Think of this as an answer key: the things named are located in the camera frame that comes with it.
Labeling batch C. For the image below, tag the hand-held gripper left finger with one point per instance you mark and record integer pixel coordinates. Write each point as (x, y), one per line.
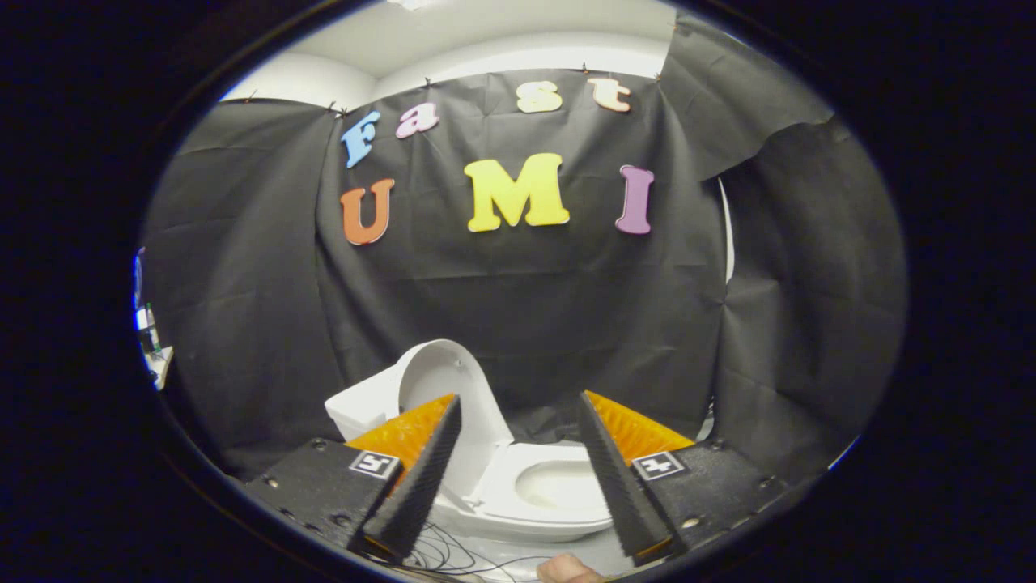
(417, 494)

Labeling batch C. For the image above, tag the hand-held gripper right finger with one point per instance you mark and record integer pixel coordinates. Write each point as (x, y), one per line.
(619, 494)

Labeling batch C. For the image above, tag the white toilet seat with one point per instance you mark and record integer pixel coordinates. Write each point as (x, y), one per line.
(506, 486)

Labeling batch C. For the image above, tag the white toilet bowl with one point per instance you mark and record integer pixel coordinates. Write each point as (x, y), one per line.
(518, 530)

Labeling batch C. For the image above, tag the black backdrop cloth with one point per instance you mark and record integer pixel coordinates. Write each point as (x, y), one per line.
(526, 308)

